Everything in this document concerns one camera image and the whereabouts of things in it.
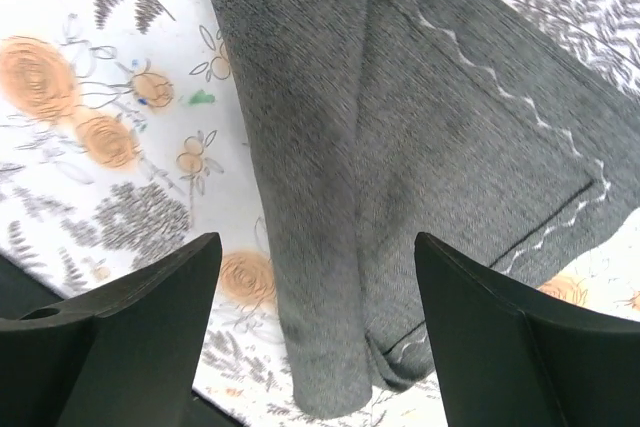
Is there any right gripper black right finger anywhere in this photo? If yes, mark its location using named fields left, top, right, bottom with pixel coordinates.
left=415, top=233, right=639, bottom=427

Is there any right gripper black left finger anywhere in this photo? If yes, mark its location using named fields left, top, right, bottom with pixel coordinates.
left=1, top=233, right=222, bottom=427

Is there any grey cloth napkin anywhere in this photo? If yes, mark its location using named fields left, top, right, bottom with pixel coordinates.
left=211, top=0, right=639, bottom=419

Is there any floral patterned table mat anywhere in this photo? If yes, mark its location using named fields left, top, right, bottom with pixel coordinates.
left=1, top=0, right=639, bottom=426

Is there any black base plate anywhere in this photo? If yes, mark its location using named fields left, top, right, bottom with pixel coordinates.
left=0, top=257, right=242, bottom=427

